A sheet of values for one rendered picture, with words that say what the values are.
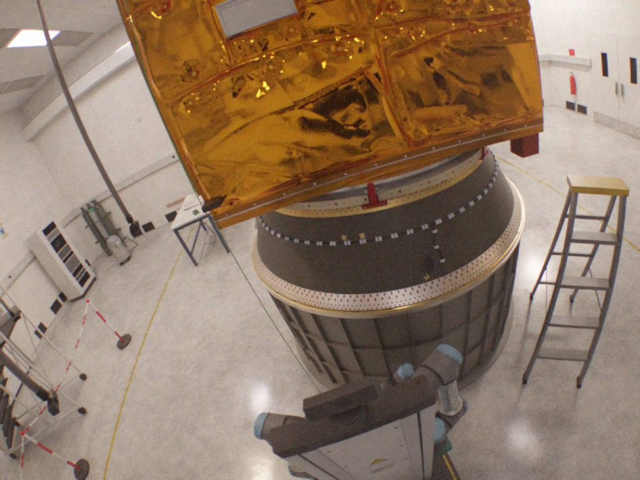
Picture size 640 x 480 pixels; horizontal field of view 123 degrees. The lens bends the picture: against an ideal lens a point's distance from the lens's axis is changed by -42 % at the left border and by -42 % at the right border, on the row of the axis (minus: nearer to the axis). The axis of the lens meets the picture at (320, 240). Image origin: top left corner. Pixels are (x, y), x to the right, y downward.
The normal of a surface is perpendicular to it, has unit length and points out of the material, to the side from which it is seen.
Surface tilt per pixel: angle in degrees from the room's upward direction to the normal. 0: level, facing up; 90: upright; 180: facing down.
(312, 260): 62
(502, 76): 90
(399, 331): 90
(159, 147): 90
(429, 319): 90
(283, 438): 0
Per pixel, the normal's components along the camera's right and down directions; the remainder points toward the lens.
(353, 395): 0.04, 0.04
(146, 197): 0.11, 0.52
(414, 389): -0.29, -0.80
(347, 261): -0.40, 0.16
